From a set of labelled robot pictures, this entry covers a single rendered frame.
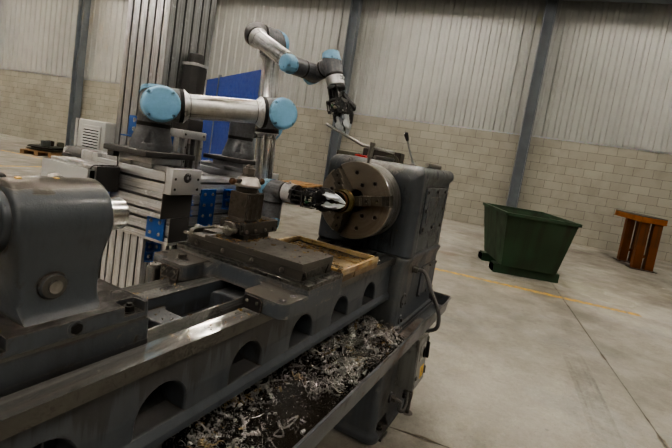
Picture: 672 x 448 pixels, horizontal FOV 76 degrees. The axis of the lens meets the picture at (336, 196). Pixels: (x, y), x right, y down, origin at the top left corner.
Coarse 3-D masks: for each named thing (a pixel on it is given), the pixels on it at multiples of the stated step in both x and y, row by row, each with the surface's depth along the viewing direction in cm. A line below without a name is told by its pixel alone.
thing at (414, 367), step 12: (432, 288) 190; (420, 348) 207; (408, 360) 206; (420, 360) 209; (408, 372) 206; (420, 372) 214; (396, 384) 209; (408, 384) 206; (408, 396) 211; (408, 408) 219
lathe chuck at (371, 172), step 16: (352, 176) 172; (368, 176) 168; (384, 176) 167; (368, 192) 168; (384, 192) 165; (368, 208) 169; (384, 208) 165; (352, 224) 172; (368, 224) 169; (384, 224) 167
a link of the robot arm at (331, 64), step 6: (324, 54) 177; (330, 54) 176; (336, 54) 177; (324, 60) 178; (330, 60) 176; (336, 60) 176; (324, 66) 178; (330, 66) 176; (336, 66) 176; (324, 72) 180; (330, 72) 176; (336, 72) 176; (342, 72) 178
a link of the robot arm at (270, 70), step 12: (264, 24) 202; (276, 36) 204; (288, 48) 211; (264, 60) 206; (264, 72) 206; (276, 72) 207; (264, 84) 206; (276, 84) 208; (264, 96) 206; (276, 96) 209
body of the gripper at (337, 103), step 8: (328, 88) 175; (336, 88) 175; (344, 88) 179; (336, 96) 176; (328, 104) 177; (336, 104) 174; (344, 104) 176; (328, 112) 175; (336, 112) 175; (344, 112) 178
